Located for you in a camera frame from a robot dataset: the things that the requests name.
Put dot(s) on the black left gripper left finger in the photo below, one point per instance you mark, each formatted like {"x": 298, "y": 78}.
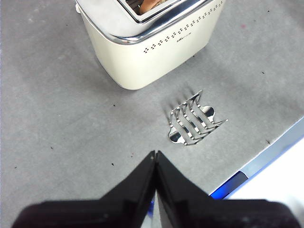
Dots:
{"x": 123, "y": 211}

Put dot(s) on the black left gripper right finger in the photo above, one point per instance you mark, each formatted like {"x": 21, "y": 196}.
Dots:
{"x": 190, "y": 211}

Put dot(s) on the brown bread slice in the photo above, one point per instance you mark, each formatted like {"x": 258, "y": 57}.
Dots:
{"x": 148, "y": 6}

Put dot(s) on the silver metal toast rack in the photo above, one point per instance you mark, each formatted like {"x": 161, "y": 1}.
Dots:
{"x": 190, "y": 123}

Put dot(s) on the cream two-slot toaster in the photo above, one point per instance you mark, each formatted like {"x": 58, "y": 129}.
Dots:
{"x": 133, "y": 59}

